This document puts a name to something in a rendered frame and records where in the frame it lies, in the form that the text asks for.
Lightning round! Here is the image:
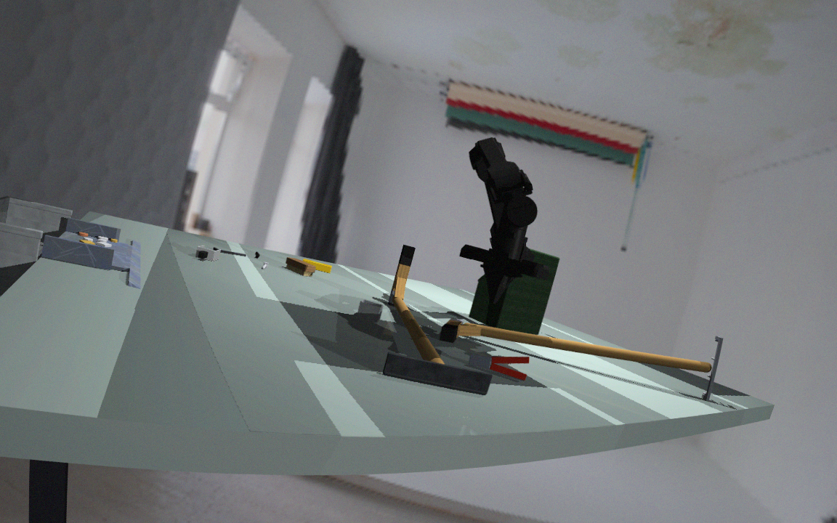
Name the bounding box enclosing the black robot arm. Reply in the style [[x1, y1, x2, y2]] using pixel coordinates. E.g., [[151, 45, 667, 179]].
[[469, 137, 537, 248]]

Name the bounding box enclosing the brown wooden block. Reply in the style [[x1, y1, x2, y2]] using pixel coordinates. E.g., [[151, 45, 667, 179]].
[[286, 257, 316, 277]]

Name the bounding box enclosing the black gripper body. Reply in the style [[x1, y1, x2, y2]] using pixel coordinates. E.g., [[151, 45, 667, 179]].
[[460, 225, 550, 280]]

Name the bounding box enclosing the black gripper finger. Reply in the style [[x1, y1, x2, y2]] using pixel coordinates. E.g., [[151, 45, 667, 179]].
[[480, 264, 497, 303], [492, 269, 522, 304]]

